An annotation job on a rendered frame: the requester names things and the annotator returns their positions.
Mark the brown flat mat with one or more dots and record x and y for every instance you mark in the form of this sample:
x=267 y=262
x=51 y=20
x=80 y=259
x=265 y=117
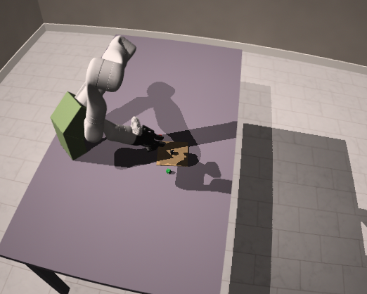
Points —
x=179 y=158

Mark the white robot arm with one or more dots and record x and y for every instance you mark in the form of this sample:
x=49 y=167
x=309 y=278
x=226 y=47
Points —
x=106 y=74

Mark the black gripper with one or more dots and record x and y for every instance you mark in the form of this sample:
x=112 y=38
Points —
x=148 y=139

